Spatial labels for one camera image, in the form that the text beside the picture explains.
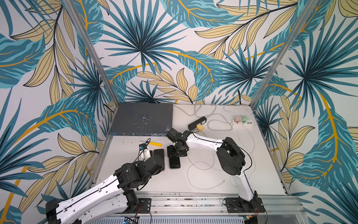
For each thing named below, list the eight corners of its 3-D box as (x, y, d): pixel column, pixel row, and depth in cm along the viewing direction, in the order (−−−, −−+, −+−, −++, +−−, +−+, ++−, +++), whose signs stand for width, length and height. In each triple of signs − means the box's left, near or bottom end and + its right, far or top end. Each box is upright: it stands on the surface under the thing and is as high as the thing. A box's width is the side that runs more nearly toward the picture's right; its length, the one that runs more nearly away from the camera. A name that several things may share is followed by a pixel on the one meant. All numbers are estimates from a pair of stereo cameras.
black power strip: (190, 131, 105) (190, 128, 102) (187, 127, 107) (188, 124, 104) (206, 122, 111) (207, 119, 108) (203, 119, 113) (204, 116, 110)
